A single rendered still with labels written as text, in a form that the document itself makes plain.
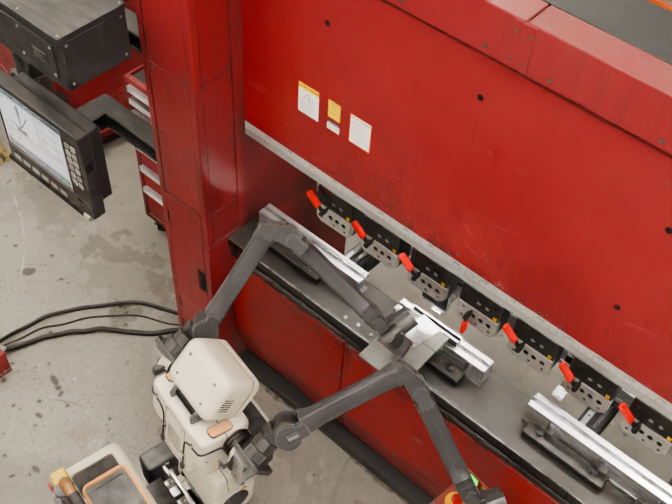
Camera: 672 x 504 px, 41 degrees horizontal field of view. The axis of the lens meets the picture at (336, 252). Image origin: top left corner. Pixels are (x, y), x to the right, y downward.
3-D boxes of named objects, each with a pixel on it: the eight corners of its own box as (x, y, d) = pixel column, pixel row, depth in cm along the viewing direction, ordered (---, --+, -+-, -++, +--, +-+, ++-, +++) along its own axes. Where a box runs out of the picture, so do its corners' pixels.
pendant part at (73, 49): (11, 170, 332) (-53, -35, 267) (65, 137, 345) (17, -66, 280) (101, 242, 312) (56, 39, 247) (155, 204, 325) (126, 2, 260)
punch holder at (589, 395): (560, 386, 275) (573, 356, 262) (574, 369, 279) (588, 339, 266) (602, 416, 269) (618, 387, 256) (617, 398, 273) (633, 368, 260)
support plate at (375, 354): (358, 356, 300) (358, 354, 300) (407, 309, 314) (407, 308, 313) (400, 388, 293) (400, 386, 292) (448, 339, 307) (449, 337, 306)
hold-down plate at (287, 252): (258, 242, 345) (258, 237, 343) (268, 234, 348) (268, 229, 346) (316, 285, 333) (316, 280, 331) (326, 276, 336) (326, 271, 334)
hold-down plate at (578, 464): (520, 434, 297) (521, 430, 295) (529, 424, 300) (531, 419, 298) (598, 492, 285) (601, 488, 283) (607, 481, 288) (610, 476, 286)
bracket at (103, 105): (56, 136, 339) (53, 122, 334) (107, 105, 352) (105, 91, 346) (126, 189, 323) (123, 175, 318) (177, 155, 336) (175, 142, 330)
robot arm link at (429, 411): (401, 377, 259) (409, 394, 249) (419, 369, 259) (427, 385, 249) (457, 492, 273) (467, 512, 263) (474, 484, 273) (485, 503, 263)
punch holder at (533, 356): (505, 349, 283) (516, 318, 270) (520, 332, 287) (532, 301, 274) (546, 377, 277) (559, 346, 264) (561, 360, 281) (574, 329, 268)
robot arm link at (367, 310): (277, 232, 274) (281, 243, 264) (291, 220, 274) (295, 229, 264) (371, 324, 288) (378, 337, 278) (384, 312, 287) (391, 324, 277)
